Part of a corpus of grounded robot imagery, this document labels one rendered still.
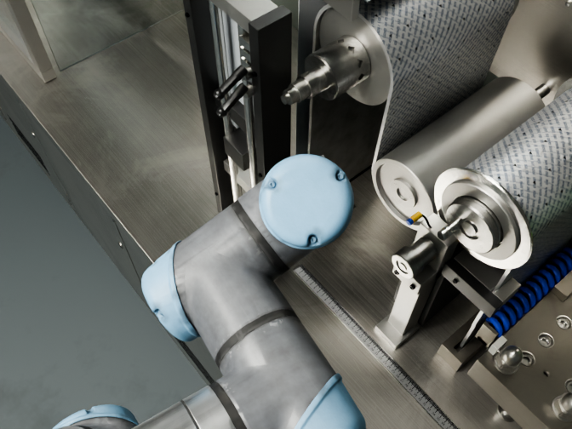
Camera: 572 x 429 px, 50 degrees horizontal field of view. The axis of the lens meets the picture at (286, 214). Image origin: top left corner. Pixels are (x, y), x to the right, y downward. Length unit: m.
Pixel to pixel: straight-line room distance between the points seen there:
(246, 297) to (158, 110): 0.95
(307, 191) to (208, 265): 0.10
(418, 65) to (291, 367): 0.47
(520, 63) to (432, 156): 0.30
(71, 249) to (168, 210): 1.14
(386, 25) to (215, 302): 0.43
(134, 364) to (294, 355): 1.62
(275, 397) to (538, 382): 0.59
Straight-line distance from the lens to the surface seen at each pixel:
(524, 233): 0.76
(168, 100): 1.40
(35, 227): 2.42
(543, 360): 0.99
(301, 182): 0.47
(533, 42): 1.07
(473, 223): 0.78
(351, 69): 0.79
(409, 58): 0.79
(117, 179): 1.28
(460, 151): 0.89
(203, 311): 0.49
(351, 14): 0.74
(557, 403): 0.95
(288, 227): 0.47
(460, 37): 0.86
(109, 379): 2.07
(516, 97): 0.98
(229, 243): 0.49
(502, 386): 0.96
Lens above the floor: 1.89
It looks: 56 degrees down
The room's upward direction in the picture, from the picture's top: straight up
